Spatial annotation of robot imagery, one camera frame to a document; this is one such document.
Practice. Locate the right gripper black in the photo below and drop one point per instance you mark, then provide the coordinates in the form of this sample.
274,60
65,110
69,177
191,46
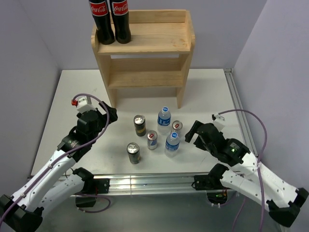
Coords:
201,133

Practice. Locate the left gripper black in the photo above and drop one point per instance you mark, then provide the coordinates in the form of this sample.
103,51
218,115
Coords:
106,112

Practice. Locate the water bottle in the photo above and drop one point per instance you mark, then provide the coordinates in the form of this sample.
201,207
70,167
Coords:
172,144
163,121

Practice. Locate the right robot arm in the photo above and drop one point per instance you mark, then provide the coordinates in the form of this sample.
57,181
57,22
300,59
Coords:
239,169

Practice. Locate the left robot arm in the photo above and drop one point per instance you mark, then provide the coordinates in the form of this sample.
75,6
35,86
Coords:
24,210

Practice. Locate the wooden two-tier shelf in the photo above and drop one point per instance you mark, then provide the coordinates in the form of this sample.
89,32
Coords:
159,54

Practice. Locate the silver blue can right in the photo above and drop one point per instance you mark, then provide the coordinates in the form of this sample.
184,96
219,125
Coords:
177,127

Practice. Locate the silver blue can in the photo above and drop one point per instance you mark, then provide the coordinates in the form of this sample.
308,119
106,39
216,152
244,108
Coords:
177,127
152,139

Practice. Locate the black can far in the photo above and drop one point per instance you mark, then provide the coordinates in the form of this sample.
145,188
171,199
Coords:
140,125

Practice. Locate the black can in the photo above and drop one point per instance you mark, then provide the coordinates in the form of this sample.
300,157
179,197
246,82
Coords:
140,125
133,151

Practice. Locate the silver blue can centre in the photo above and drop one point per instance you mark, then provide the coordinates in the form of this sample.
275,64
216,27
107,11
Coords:
152,139

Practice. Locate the black can near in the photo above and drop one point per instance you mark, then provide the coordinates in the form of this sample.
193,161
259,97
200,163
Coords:
133,151

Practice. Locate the left cola bottle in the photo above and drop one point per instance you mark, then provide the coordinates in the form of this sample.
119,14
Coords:
101,15

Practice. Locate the cola bottle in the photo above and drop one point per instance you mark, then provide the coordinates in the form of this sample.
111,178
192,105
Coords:
120,17
101,15

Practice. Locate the right cola bottle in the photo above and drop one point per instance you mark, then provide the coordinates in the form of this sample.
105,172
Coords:
120,17

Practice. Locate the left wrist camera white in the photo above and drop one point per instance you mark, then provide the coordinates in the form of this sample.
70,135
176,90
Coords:
83,104

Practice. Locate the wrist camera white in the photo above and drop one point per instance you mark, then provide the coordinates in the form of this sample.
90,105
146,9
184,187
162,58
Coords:
218,121
83,104

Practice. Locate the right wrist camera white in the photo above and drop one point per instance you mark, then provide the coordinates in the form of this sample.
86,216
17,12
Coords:
218,121

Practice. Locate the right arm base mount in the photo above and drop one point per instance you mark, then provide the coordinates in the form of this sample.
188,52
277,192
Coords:
217,194

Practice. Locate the aluminium rail front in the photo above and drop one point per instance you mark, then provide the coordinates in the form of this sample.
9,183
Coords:
149,184

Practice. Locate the aluminium rail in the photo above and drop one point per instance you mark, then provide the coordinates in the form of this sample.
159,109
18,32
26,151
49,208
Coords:
241,116
149,184

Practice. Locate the aluminium rail right side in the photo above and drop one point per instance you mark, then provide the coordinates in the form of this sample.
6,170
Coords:
241,116

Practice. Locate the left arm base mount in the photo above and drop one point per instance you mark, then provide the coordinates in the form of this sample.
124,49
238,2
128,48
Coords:
96,186

